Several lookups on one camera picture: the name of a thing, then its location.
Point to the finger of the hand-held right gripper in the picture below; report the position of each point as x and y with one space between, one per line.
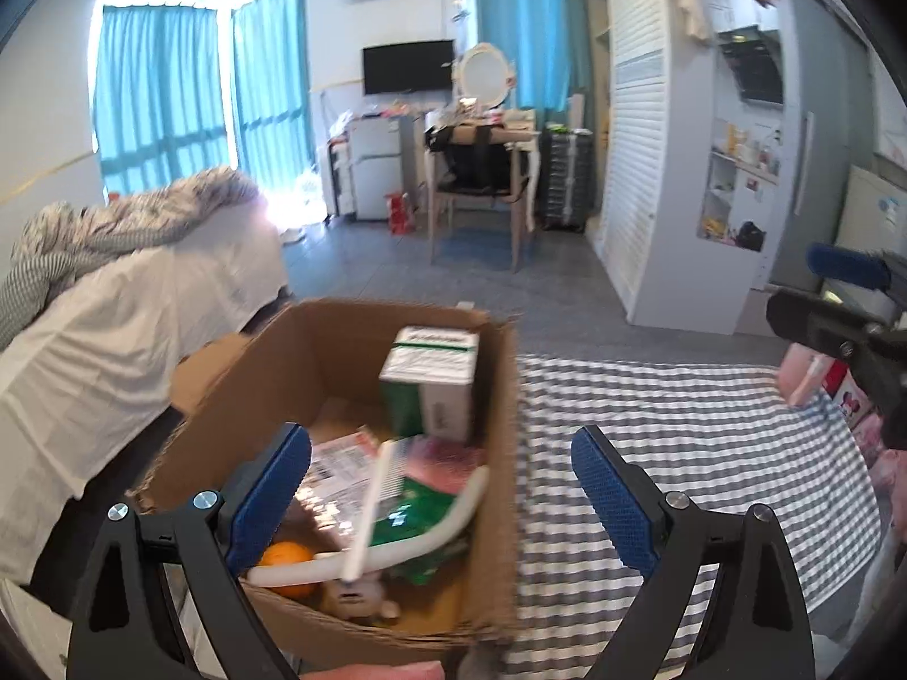
847 265
815 319

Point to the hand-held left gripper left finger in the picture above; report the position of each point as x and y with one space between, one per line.
273 503

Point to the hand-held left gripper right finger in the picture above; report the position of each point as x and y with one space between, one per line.
613 496

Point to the green packet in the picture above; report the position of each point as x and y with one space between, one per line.
418 517

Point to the brown cardboard box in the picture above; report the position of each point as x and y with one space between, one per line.
312 361

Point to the white foam tube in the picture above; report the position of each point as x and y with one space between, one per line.
453 524

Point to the red cartoon box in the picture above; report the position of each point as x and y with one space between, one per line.
850 400

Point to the white appliance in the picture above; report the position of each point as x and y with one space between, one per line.
871 219

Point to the orange fruit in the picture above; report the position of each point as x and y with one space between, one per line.
287 556

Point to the white red paper packet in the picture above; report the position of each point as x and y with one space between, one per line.
340 467

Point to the white plastic comb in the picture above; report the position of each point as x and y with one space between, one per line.
372 503

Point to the grey white checked mat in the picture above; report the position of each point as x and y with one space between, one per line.
673 404

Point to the grey door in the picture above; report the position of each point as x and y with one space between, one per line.
825 156

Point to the pink packet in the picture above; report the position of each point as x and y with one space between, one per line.
453 464

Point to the green white carton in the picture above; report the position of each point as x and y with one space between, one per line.
429 382

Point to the black range hood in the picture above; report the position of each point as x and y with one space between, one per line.
755 67

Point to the bed with white sheet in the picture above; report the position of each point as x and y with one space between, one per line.
106 354

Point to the white shuttered wardrobe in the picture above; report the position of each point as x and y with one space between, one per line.
641 156

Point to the black drawer cabinet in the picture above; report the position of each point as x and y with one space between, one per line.
567 180

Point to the beige hanging cloth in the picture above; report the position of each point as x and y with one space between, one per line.
691 7

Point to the red stool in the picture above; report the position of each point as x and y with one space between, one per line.
401 214

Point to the grey fuzzy blanket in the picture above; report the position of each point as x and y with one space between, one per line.
156 209

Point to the wooden chair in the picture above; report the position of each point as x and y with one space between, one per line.
521 191

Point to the grey striped quilt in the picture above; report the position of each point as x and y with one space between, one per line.
35 290

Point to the white mini fridge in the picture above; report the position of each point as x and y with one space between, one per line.
375 170

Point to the white vanity desk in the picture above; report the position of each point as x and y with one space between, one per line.
521 120

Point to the black bag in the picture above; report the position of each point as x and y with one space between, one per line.
475 159

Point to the tall teal curtain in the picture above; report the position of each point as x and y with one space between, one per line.
531 21

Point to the white framed oval mirror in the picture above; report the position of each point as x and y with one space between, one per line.
485 74

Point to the narrow teal curtain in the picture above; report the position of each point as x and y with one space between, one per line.
273 85

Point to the wide teal curtain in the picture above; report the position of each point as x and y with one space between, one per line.
156 92

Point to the white wall shelf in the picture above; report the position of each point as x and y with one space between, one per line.
737 177

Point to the black wall television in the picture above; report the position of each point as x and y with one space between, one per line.
407 67

